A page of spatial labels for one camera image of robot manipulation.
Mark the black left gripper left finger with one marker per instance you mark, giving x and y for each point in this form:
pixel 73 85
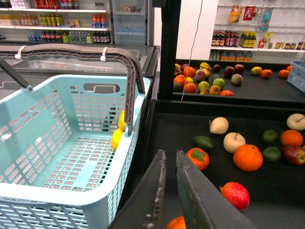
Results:
pixel 144 209

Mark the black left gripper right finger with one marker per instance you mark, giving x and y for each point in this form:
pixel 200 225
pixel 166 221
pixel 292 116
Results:
pixel 203 206

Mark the yellow lemon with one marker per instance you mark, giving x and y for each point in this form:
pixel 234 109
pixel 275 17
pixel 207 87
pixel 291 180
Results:
pixel 256 70
pixel 116 137

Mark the orange at bottom edge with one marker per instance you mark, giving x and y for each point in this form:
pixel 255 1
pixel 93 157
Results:
pixel 176 223

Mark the red pomegranate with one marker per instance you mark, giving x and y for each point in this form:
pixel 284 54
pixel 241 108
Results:
pixel 236 194

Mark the orange persimmon with green calyx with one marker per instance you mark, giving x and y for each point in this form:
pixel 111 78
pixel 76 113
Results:
pixel 199 157

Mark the dark green avocado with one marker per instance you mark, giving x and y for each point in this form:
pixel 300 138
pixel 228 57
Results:
pixel 203 142

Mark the large orange near persimmon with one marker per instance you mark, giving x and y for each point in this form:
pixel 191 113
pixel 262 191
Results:
pixel 248 158

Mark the pale yellow apple with stem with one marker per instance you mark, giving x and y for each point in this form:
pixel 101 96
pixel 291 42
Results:
pixel 232 141

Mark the cream white pear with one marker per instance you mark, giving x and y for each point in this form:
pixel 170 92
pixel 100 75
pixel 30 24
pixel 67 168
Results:
pixel 219 125

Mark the green lime lower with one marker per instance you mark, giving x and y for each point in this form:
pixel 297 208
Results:
pixel 271 154

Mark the green lime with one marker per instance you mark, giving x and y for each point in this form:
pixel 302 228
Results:
pixel 271 154
pixel 269 136

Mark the light blue shopping basket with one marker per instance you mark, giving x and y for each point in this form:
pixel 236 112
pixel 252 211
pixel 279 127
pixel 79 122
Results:
pixel 58 169

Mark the green lime upper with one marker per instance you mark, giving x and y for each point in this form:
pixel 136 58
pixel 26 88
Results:
pixel 269 136

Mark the small orange top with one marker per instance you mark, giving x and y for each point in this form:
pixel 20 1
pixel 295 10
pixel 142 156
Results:
pixel 291 138

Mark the pale apple with long stem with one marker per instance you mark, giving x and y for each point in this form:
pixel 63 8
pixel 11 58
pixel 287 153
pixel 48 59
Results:
pixel 296 122

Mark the blue basket at right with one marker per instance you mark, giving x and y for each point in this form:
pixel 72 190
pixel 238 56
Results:
pixel 297 75

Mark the glass top freezer chest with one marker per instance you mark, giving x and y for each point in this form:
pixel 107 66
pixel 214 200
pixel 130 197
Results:
pixel 35 70

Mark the grey basket handle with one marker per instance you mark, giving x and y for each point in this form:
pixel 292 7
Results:
pixel 106 54

